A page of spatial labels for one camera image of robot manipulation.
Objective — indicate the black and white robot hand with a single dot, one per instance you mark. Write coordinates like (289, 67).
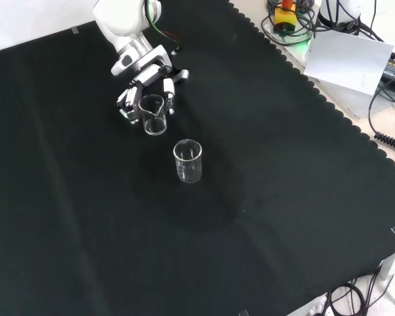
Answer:
(148, 77)

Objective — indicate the clear glass beaker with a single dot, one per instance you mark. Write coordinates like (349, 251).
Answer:
(189, 177)
(155, 129)

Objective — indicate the black bench cloth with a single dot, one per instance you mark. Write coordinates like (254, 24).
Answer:
(118, 214)

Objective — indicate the yellow stop button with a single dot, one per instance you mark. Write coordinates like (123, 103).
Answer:
(285, 18)

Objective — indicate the white wrist camera shell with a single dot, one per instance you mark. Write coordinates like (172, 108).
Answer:
(123, 62)

